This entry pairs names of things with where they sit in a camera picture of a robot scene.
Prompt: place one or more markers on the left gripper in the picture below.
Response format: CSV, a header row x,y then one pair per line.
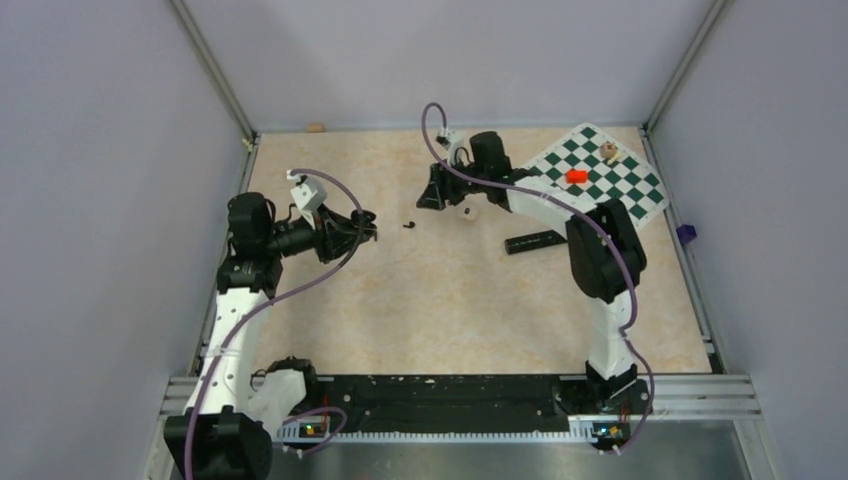
x,y
333,234

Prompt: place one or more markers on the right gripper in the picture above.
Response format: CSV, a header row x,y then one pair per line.
x,y
440,189

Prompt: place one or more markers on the white earbud charging case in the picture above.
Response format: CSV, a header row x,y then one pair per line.
x,y
468,213

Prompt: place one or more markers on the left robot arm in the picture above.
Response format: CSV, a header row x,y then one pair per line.
x,y
227,428

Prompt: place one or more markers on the black microphone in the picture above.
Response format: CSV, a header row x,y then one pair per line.
x,y
534,241

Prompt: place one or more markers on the red block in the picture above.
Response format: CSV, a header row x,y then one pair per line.
x,y
575,176

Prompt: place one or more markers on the green white chessboard mat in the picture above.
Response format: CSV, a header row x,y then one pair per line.
x,y
631,179

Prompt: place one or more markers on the small beige figurine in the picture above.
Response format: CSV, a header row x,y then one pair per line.
x,y
610,152

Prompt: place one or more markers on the purple object at right edge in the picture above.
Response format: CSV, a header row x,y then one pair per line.
x,y
686,233

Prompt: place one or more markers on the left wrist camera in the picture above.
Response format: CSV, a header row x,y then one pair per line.
x,y
308,191

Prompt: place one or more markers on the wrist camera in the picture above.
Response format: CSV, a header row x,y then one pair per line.
x,y
308,191
451,140

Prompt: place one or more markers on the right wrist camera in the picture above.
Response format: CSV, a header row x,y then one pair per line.
x,y
451,140

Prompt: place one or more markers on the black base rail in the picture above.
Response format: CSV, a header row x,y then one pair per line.
x,y
467,404

